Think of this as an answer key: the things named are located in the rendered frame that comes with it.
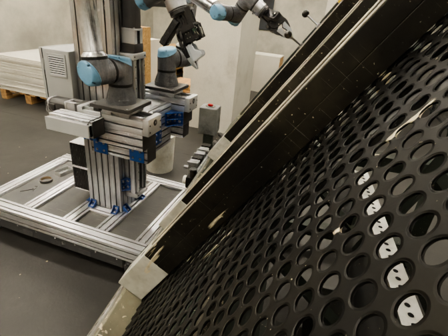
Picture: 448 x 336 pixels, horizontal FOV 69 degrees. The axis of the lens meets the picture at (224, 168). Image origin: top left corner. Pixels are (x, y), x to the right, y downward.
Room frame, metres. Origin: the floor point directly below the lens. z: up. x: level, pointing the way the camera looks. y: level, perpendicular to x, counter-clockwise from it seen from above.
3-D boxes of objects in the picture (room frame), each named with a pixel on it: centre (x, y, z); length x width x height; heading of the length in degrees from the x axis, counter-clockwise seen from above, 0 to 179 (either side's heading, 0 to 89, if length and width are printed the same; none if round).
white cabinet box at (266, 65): (6.91, -0.64, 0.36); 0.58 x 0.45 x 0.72; 74
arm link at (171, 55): (2.12, 0.42, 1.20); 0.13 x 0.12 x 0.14; 140
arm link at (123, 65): (1.64, 0.57, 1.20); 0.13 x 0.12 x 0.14; 151
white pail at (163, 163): (2.94, 0.65, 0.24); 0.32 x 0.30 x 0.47; 164
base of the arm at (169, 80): (2.12, 0.43, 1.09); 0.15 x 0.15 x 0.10
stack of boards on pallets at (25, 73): (5.64, 2.53, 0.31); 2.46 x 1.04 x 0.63; 164
